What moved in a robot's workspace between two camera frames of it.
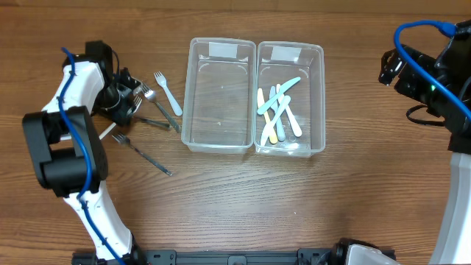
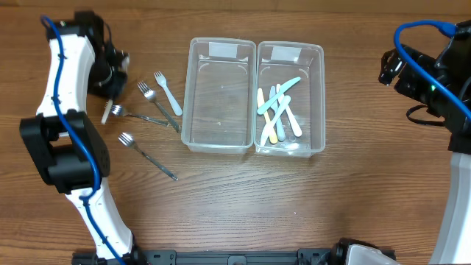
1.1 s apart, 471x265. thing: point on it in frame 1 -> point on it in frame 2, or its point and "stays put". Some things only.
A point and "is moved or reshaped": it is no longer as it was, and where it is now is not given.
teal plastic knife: (277, 95) stays put
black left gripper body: (125, 97) -> (111, 85)
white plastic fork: (107, 130) is moved or reshaped
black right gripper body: (394, 68) stays put
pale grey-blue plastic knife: (280, 123) stays put
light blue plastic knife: (268, 126) stays put
